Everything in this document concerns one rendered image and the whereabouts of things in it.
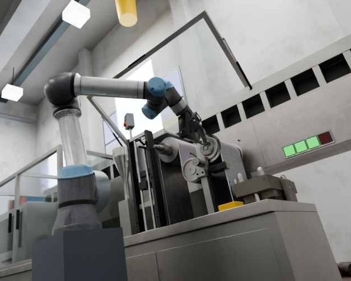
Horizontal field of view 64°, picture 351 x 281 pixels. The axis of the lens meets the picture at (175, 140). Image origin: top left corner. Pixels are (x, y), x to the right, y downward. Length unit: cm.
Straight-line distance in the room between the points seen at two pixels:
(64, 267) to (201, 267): 49
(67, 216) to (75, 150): 32
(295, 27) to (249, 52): 78
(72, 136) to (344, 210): 353
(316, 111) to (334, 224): 269
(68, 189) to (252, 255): 63
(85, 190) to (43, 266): 24
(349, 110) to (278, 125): 34
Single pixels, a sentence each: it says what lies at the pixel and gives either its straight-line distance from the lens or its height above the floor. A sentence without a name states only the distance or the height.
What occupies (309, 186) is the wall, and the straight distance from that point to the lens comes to 422.
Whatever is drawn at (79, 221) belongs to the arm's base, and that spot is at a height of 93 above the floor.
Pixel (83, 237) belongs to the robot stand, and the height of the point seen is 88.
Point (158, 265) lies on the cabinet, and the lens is 124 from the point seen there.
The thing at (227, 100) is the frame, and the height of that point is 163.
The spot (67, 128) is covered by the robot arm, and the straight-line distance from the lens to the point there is 121.
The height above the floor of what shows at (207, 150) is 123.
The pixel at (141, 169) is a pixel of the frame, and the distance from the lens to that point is 155.
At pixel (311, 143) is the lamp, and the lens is 157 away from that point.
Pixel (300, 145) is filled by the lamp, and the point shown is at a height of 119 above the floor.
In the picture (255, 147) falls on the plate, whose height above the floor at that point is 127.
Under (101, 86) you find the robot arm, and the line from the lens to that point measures 114.
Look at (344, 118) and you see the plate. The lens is 158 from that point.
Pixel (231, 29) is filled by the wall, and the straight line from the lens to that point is 558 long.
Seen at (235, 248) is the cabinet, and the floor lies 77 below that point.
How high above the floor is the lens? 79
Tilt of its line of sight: 22 degrees up
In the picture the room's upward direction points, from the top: 11 degrees counter-clockwise
